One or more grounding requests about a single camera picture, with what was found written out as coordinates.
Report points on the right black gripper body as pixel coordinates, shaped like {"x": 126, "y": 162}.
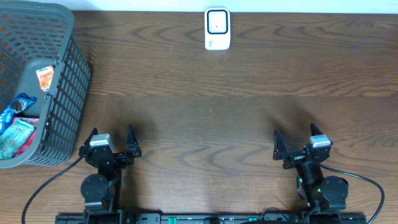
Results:
{"x": 294, "y": 158}

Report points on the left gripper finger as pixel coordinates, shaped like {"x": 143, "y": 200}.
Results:
{"x": 132, "y": 143}
{"x": 86, "y": 144}

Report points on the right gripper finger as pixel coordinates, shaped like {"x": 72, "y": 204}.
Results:
{"x": 280, "y": 150}
{"x": 315, "y": 131}

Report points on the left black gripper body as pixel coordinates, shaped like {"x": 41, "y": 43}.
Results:
{"x": 115, "y": 156}

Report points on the orange Kleenex tissue pack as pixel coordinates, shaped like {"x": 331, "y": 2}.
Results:
{"x": 45, "y": 76}

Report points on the blue Oreo cookie pack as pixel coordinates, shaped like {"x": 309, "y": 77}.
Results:
{"x": 16, "y": 106}

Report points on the green wet wipes pack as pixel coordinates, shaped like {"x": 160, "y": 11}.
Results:
{"x": 14, "y": 137}

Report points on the pink purple liner pack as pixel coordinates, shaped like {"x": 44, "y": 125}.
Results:
{"x": 29, "y": 141}

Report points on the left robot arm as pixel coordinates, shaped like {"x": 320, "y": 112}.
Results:
{"x": 102, "y": 190}

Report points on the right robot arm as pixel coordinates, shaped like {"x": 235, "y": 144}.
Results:
{"x": 323, "y": 194}

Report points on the white barcode scanner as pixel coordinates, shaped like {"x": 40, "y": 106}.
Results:
{"x": 217, "y": 28}

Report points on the grey plastic mesh basket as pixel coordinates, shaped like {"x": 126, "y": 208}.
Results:
{"x": 35, "y": 35}

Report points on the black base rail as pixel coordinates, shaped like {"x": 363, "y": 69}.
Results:
{"x": 156, "y": 218}

